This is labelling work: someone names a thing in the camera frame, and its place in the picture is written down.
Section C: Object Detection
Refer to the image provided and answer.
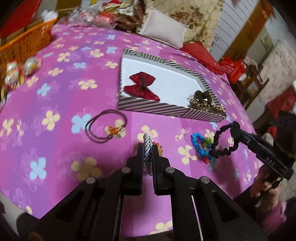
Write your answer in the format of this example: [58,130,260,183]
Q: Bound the black scrunchie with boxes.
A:
[209,121,240,159]

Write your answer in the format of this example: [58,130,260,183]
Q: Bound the person right hand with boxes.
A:
[250,165,280,212]

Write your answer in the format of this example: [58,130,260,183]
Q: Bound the wooden chair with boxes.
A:
[231,62,269,110]

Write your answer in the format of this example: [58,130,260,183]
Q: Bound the orange plastic basket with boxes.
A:
[1,18,57,70]

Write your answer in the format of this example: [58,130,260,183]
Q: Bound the white pillow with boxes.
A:
[139,8,187,49]

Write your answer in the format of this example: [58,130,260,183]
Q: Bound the red cushion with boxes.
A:
[181,43,225,75]

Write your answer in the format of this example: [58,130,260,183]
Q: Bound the pink floral bedspread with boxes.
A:
[1,25,260,235]

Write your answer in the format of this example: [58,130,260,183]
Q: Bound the floral beige quilt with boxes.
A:
[115,0,226,53]

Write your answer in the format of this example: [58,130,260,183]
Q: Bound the blue bead bracelet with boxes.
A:
[190,132,217,165]

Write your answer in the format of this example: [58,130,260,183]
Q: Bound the striped jewelry box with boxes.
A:
[117,49,226,123]

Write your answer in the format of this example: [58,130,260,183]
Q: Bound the silver white braided hair ring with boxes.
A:
[142,133,153,176]

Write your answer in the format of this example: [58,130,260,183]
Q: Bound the maroon hair tie with charm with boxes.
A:
[84,109,129,144]

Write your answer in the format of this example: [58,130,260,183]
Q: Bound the leopard print bow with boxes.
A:
[189,96,226,115]

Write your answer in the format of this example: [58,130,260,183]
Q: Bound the red shopping bag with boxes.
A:
[219,57,246,84]

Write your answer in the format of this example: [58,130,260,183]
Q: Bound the round ornament ball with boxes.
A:
[23,57,42,76]

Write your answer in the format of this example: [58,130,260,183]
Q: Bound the clear plastic bag pile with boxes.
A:
[68,4,116,29]

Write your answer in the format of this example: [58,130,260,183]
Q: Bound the red bow hair clip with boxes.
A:
[123,72,160,101]

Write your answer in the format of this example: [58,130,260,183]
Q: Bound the red gift bag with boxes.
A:
[1,0,42,39]

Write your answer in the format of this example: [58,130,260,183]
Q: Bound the brown scrunchie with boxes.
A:
[194,90,212,104]

